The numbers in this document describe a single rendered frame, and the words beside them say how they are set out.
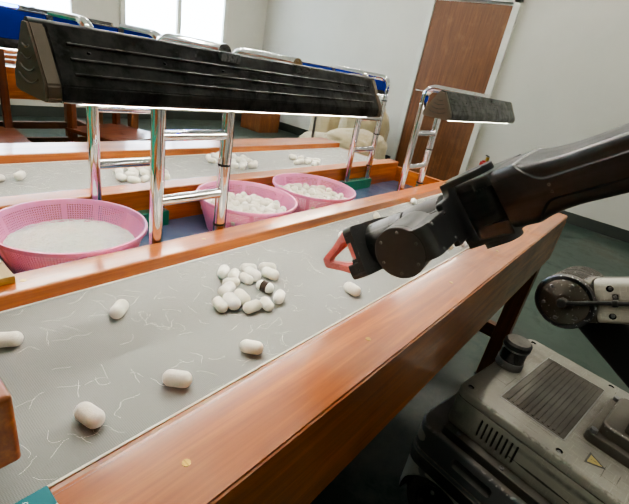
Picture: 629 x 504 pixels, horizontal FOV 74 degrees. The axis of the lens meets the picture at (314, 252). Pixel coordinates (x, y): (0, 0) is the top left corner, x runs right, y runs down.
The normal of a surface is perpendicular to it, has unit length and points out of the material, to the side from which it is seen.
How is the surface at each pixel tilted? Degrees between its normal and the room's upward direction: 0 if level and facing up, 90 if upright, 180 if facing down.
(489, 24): 90
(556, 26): 90
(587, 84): 90
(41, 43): 58
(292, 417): 0
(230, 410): 0
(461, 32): 90
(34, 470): 0
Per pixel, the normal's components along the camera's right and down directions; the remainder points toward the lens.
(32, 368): 0.18, -0.89
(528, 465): -0.75, 0.15
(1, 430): 0.75, 0.39
